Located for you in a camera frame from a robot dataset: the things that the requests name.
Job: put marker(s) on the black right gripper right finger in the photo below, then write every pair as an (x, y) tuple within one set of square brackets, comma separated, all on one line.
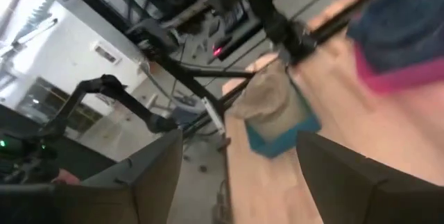
[(364, 196)]

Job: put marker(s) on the red translucent plastic bin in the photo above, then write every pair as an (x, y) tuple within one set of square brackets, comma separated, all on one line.
[(399, 78)]

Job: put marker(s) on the black device with green lights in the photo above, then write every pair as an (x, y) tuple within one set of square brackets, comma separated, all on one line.
[(21, 154)]

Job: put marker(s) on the blue denim baseball cap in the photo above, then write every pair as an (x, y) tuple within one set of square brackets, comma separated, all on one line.
[(399, 26)]

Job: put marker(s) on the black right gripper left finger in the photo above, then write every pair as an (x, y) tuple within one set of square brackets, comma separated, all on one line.
[(152, 168)]

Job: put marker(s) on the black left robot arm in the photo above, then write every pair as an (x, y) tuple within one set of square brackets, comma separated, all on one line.
[(295, 40)]

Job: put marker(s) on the blue rectangular mat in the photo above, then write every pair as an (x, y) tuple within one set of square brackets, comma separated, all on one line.
[(277, 146)]

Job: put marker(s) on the khaki baseball cap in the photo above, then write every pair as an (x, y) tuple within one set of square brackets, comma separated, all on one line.
[(263, 88), (284, 127)]

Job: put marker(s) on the black computer mouse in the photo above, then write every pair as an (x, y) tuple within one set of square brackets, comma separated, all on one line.
[(222, 49)]

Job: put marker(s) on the monitor with blue screen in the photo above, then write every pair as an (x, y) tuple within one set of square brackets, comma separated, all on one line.
[(237, 17)]

